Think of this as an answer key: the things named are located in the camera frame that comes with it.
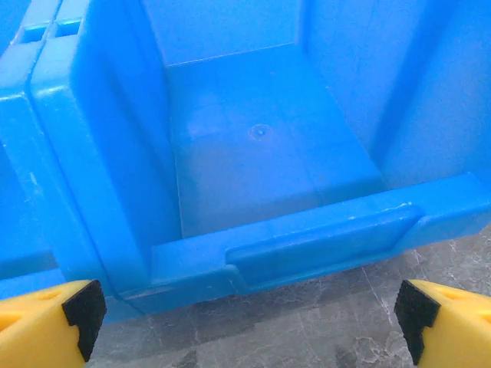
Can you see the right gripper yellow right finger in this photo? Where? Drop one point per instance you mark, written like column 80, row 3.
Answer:
column 456, row 329

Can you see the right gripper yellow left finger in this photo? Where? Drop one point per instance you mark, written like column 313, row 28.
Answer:
column 34, row 329

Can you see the blue plastic bin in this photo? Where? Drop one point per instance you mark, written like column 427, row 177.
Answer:
column 268, row 134
column 15, row 153

